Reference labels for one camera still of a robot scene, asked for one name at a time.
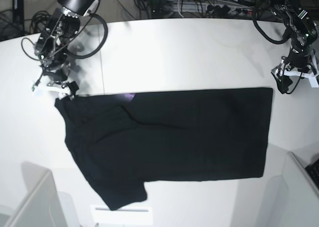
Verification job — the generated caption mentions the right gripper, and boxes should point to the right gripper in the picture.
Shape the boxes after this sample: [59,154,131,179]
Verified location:
[39,60,79,100]

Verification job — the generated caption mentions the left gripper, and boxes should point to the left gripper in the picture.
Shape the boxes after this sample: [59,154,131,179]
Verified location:
[271,48,317,94]

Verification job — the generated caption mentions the black T-shirt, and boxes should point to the black T-shirt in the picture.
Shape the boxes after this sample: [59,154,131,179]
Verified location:
[54,88,273,211]

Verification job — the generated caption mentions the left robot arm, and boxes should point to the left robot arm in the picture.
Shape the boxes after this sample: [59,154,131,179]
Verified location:
[252,0,319,95]

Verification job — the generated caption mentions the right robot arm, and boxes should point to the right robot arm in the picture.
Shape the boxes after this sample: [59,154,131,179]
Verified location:
[33,0,108,99]

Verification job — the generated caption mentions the black keyboard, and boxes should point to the black keyboard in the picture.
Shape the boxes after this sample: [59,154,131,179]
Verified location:
[306,160,319,188]

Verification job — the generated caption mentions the grey partition left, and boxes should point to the grey partition left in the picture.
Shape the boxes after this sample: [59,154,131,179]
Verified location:
[0,161,80,227]

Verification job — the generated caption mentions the grey partition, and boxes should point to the grey partition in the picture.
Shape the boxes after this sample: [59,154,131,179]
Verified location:
[256,152,319,227]
[0,161,80,227]

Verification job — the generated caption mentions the grey partition right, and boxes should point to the grey partition right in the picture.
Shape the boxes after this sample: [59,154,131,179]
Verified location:
[256,152,319,227]

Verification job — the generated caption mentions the white slotted panel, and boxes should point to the white slotted panel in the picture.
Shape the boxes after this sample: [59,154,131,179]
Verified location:
[91,205,153,226]

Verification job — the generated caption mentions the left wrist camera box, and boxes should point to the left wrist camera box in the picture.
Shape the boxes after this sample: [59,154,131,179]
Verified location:
[308,76,319,88]

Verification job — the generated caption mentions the coiled black cables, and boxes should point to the coiled black cables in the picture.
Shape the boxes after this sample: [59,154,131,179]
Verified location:
[29,10,58,35]

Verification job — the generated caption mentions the black stand post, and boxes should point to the black stand post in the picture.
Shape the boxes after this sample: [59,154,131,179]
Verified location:
[12,0,25,36]

